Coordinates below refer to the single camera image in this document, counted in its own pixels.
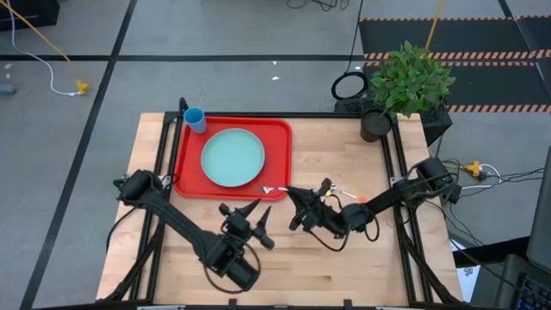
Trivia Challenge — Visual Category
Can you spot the dark desk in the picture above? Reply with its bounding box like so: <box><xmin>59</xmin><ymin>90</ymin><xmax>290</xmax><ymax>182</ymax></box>
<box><xmin>451</xmin><ymin>234</ymin><xmax>551</xmax><ymax>310</ymax></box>

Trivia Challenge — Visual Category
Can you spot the red plastic tray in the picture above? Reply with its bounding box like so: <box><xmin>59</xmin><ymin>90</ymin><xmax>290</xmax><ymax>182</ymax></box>
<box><xmin>173</xmin><ymin>115</ymin><xmax>294</xmax><ymax>202</ymax></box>

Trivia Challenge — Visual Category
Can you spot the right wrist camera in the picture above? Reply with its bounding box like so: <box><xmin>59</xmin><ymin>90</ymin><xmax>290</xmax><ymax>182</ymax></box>
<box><xmin>300</xmin><ymin>205</ymin><xmax>323</xmax><ymax>228</ymax></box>

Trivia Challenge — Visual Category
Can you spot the black floor box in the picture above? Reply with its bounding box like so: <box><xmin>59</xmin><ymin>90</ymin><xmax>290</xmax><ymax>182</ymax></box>
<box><xmin>0</xmin><ymin>0</ymin><xmax>60</xmax><ymax>32</ymax></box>

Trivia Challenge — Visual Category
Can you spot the coiled black cable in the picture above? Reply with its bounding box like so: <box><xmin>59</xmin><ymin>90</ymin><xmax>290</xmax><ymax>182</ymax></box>
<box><xmin>330</xmin><ymin>0</ymin><xmax>370</xmax><ymax>102</ymax></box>

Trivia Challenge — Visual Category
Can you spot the green leafy plant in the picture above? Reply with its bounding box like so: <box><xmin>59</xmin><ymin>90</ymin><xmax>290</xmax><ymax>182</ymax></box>
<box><xmin>368</xmin><ymin>40</ymin><xmax>456</xmax><ymax>118</ymax></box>

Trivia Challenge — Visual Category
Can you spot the metal spoon orange handle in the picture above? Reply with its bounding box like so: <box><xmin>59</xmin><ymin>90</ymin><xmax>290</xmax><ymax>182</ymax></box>
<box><xmin>330</xmin><ymin>184</ymin><xmax>368</xmax><ymax>204</ymax></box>

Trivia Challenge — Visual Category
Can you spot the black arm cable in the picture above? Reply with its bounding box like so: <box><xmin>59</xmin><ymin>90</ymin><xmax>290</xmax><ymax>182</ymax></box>
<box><xmin>201</xmin><ymin>241</ymin><xmax>263</xmax><ymax>295</ymax></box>
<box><xmin>307</xmin><ymin>205</ymin><xmax>381</xmax><ymax>253</ymax></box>

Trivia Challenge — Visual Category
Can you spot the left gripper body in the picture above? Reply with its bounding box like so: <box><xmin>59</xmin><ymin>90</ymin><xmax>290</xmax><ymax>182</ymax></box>
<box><xmin>218</xmin><ymin>201</ymin><xmax>276</xmax><ymax>251</ymax></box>

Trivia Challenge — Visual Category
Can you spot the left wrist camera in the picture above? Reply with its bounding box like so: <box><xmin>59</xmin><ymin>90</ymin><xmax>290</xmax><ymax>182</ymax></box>
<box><xmin>226</xmin><ymin>211</ymin><xmax>251</xmax><ymax>236</ymax></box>

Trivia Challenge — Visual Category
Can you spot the black plant pot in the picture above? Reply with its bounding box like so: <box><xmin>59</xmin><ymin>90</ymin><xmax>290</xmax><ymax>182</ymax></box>
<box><xmin>360</xmin><ymin>107</ymin><xmax>393</xmax><ymax>143</ymax></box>

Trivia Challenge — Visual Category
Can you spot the yellow power plug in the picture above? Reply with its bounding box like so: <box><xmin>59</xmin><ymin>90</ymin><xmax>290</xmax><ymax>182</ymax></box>
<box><xmin>459</xmin><ymin>159</ymin><xmax>484</xmax><ymax>182</ymax></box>

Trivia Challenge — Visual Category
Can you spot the black hazard-striped floor mat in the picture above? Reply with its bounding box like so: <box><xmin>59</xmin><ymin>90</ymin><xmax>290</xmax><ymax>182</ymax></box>
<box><xmin>359</xmin><ymin>15</ymin><xmax>551</xmax><ymax>60</ymax></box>
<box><xmin>363</xmin><ymin>59</ymin><xmax>551</xmax><ymax>114</ymax></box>

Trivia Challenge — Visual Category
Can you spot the white printed paper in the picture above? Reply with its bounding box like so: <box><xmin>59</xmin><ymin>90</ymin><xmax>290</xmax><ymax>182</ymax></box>
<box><xmin>449</xmin><ymin>239</ymin><xmax>482</xmax><ymax>303</ymax></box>

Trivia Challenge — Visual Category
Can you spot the white power cable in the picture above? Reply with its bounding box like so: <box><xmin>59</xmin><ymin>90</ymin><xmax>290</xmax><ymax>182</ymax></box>
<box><xmin>462</xmin><ymin>163</ymin><xmax>504</xmax><ymax>191</ymax></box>

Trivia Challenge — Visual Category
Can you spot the light blue cup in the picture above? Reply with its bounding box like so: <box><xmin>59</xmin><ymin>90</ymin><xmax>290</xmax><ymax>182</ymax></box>
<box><xmin>183</xmin><ymin>106</ymin><xmax>207</xmax><ymax>134</ymax></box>

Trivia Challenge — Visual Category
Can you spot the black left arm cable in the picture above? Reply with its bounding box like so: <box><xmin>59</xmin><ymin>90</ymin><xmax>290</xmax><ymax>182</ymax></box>
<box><xmin>201</xmin><ymin>241</ymin><xmax>263</xmax><ymax>295</ymax></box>

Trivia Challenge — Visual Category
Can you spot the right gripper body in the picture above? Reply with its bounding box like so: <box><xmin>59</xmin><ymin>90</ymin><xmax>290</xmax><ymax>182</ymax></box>
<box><xmin>290</xmin><ymin>177</ymin><xmax>345</xmax><ymax>238</ymax></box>

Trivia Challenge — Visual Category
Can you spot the yellow extension cable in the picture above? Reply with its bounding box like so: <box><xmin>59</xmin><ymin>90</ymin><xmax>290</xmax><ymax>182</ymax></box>
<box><xmin>0</xmin><ymin>0</ymin><xmax>91</xmax><ymax>96</ymax></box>
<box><xmin>424</xmin><ymin>0</ymin><xmax>445</xmax><ymax>51</ymax></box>

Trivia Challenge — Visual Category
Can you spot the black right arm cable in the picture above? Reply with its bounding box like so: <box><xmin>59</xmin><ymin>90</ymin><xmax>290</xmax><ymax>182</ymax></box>
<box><xmin>307</xmin><ymin>205</ymin><xmax>381</xmax><ymax>253</ymax></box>

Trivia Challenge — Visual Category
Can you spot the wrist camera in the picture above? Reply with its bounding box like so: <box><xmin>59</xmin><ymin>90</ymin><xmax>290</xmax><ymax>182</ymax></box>
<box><xmin>226</xmin><ymin>211</ymin><xmax>251</xmax><ymax>236</ymax></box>
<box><xmin>300</xmin><ymin>205</ymin><xmax>323</xmax><ymax>228</ymax></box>

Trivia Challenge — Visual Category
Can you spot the black aluminium table frame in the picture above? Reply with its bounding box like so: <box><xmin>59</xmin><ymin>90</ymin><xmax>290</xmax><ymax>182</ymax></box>
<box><xmin>102</xmin><ymin>97</ymin><xmax>464</xmax><ymax>309</ymax></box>

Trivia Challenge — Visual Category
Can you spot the pale green plate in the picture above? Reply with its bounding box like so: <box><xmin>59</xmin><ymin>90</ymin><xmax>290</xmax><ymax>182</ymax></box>
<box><xmin>200</xmin><ymin>127</ymin><xmax>266</xmax><ymax>188</ymax></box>

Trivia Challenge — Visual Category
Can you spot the black floor cable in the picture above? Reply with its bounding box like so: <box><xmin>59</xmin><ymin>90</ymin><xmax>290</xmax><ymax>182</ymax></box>
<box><xmin>286</xmin><ymin>0</ymin><xmax>350</xmax><ymax>13</ymax></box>
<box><xmin>445</xmin><ymin>165</ymin><xmax>546</xmax><ymax>259</ymax></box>

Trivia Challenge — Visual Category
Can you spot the black keyboard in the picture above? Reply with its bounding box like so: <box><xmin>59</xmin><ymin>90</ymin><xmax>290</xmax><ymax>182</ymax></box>
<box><xmin>514</xmin><ymin>275</ymin><xmax>551</xmax><ymax>310</ymax></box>

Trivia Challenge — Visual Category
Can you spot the white floor cable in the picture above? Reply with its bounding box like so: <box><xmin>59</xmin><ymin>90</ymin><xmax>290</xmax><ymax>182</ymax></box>
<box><xmin>5</xmin><ymin>0</ymin><xmax>83</xmax><ymax>97</ymax></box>

